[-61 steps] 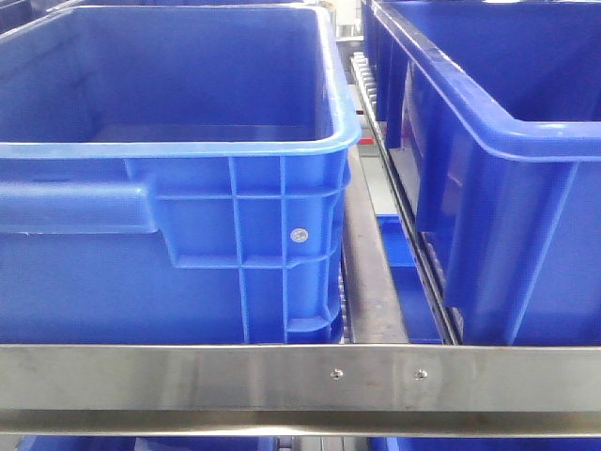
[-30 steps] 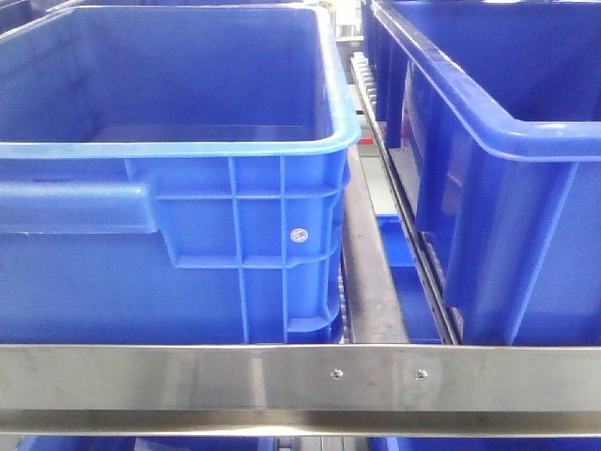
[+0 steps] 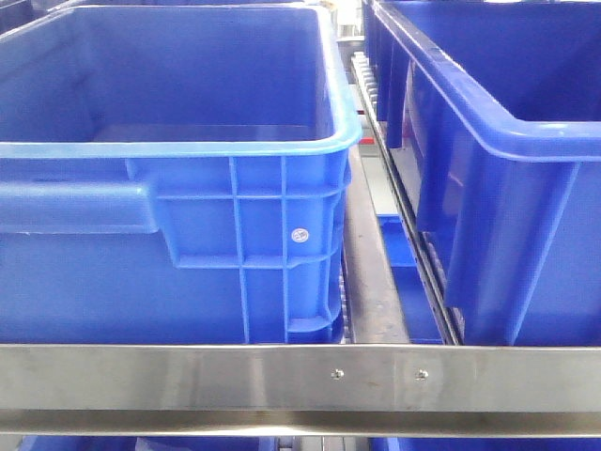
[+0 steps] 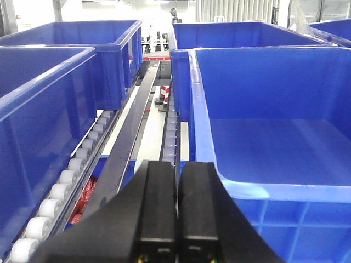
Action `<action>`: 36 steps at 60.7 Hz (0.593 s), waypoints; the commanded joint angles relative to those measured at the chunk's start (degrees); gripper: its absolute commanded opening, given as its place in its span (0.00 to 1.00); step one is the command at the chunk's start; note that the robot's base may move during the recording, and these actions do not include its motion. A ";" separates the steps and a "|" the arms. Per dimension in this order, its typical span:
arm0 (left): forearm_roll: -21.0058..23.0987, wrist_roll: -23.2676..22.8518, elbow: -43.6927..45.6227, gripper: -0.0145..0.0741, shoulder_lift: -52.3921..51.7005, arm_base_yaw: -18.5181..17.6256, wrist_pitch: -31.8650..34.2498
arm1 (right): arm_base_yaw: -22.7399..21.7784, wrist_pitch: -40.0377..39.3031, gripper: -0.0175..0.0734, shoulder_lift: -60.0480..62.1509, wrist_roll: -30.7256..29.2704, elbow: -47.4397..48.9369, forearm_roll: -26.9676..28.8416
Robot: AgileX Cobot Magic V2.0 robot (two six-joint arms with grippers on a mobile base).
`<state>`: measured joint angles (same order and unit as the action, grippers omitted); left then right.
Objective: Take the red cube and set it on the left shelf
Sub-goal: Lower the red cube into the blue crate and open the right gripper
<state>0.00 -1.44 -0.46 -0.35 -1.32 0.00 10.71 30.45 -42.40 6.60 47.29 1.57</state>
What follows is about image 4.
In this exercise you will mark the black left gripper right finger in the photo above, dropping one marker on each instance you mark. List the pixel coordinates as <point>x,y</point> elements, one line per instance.
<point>212,226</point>

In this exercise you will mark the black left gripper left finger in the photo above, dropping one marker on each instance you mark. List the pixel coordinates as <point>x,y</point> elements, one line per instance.
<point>137,225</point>

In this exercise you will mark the right white roller track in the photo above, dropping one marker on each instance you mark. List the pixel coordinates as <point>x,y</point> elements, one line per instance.
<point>170,148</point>

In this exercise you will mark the white roller track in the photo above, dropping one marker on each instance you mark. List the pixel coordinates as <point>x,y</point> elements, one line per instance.
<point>56,207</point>
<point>170,148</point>

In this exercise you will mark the left white roller track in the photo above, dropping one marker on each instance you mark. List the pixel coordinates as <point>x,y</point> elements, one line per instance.
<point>56,207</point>

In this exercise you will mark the upper middle blue crate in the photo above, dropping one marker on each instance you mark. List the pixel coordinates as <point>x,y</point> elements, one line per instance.
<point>275,122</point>

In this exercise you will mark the upper left blue crate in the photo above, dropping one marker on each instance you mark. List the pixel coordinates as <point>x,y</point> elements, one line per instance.
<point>47,106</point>

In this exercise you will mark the far left blue crate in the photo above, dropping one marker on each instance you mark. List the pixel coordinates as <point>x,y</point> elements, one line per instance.
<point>117,44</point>

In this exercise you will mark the far right blue crate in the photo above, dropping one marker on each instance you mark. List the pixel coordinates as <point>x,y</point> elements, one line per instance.
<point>224,35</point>

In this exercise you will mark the corner blue crate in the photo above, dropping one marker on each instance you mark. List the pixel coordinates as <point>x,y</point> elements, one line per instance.
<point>335,31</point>

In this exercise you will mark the dark metal divider rail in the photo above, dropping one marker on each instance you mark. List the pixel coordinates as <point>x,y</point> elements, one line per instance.
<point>110,180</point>

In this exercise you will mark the red white striped post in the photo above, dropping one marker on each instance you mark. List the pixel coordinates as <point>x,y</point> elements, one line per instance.
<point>164,93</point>

